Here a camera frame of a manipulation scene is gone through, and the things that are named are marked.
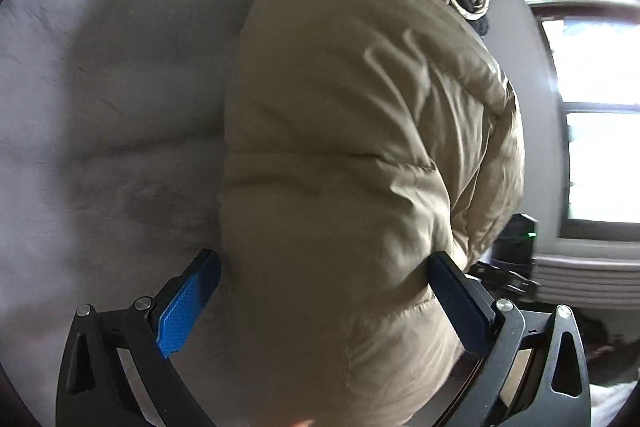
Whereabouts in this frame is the beige puffer down jacket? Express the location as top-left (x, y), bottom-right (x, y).
top-left (220, 0), bottom-right (525, 426)

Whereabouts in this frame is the grey window curtain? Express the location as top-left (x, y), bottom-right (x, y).
top-left (532, 255), bottom-right (640, 310)

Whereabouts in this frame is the lavender bed cover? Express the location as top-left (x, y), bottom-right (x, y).
top-left (0, 0), bottom-right (342, 427)

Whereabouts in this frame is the window with dark frame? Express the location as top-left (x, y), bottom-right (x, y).
top-left (534, 5), bottom-right (639, 243)

